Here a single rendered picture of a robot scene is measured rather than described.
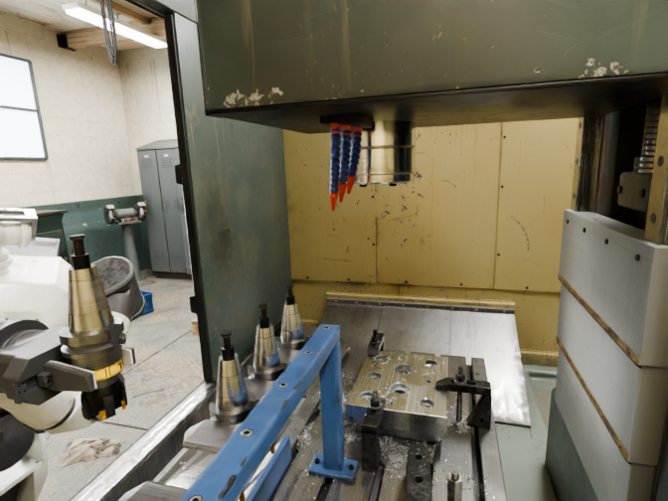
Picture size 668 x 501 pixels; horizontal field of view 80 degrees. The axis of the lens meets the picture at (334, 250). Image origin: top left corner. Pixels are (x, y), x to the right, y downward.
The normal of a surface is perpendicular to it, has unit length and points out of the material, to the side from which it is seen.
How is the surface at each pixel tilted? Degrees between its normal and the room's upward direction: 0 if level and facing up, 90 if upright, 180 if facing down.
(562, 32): 90
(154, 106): 90
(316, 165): 90
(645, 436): 90
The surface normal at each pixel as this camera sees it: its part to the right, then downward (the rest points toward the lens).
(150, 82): -0.27, 0.21
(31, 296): 0.52, -0.39
